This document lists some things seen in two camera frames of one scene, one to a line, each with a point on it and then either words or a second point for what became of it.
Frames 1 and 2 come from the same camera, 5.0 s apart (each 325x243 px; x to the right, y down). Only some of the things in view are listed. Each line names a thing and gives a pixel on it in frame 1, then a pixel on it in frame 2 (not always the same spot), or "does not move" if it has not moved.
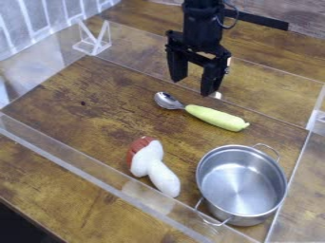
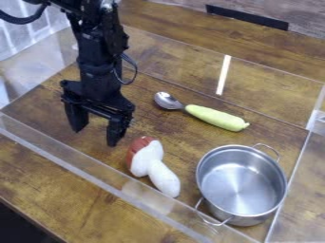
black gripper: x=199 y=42 -> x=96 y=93
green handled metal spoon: x=210 y=117 does not move
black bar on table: x=256 y=19 does not move
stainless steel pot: x=240 y=181 does not move
